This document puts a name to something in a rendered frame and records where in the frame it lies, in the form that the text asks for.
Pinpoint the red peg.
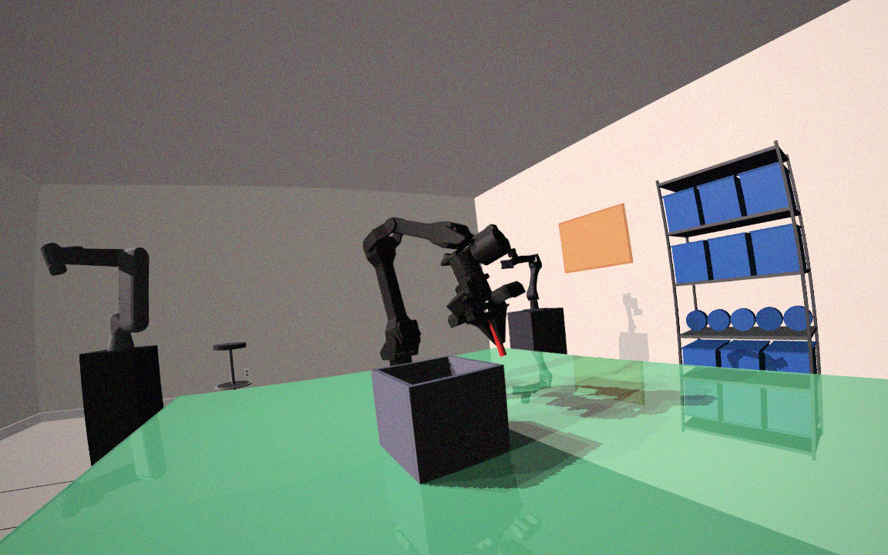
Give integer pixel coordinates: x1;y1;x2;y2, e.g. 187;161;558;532
487;319;507;357

